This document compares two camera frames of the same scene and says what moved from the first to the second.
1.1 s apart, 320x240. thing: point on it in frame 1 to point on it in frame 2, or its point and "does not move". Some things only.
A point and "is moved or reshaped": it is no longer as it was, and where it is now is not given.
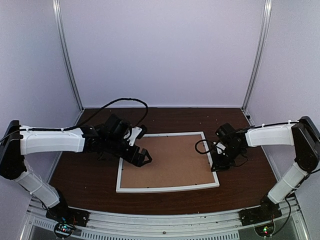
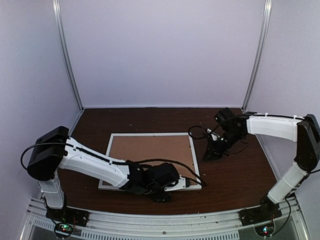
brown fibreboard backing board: (175, 162) is moved or reshaped
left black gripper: (138, 162) to (162, 198)
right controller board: (265, 230) does not move
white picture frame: (119, 190) is moved or reshaped
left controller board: (63, 230) does not move
